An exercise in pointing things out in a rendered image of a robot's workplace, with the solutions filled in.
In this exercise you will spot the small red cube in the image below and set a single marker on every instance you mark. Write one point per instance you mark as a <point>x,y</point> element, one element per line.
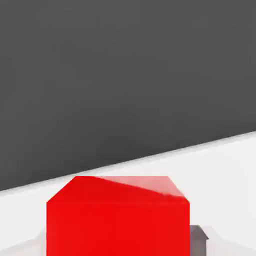
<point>118,220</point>

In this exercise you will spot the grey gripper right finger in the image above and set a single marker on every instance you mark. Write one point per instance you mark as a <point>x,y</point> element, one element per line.
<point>198,243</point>

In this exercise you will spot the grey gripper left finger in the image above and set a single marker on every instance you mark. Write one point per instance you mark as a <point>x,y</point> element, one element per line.
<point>30,247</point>

